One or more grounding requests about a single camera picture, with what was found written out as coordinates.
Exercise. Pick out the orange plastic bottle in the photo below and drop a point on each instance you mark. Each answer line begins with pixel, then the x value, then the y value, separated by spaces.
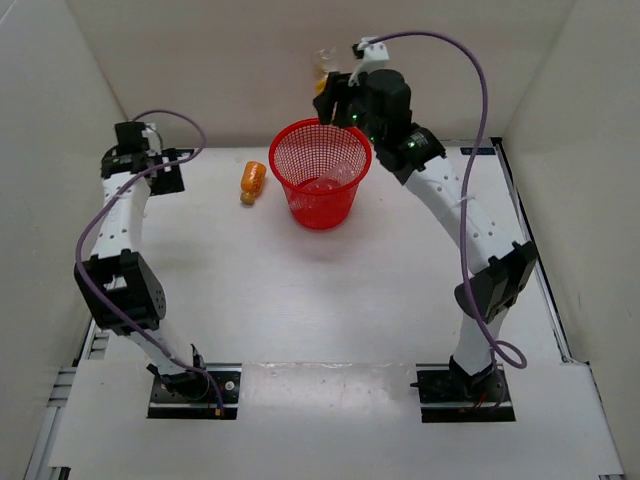
pixel 252 182

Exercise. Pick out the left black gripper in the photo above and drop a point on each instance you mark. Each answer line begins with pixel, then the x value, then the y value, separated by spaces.
pixel 171 182

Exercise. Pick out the clear crushed plastic bottle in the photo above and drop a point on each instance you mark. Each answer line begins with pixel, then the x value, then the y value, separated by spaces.
pixel 334 178

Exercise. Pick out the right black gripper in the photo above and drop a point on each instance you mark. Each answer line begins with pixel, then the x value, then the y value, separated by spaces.
pixel 337 92

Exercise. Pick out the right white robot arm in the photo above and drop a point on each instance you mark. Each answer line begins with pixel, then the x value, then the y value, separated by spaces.
pixel 495 267

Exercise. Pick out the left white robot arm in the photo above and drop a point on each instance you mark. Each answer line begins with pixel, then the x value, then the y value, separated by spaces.
pixel 123 294

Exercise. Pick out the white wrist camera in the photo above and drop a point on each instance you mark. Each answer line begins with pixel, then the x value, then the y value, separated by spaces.
pixel 371 54
pixel 153 143

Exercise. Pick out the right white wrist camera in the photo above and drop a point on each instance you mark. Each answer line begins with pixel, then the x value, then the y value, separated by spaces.
pixel 371 54

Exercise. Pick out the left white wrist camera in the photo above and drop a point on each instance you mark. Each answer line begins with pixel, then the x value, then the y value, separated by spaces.
pixel 153 143

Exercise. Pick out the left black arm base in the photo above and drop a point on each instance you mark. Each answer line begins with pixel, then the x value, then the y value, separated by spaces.
pixel 195 400

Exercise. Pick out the red mesh plastic bin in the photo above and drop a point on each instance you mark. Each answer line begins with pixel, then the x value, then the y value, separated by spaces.
pixel 304 150

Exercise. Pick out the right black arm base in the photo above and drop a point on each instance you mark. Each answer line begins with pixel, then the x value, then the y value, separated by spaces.
pixel 446 399

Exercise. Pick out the small clear orange-label bottle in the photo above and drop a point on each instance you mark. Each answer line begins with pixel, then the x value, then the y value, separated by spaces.
pixel 324 62

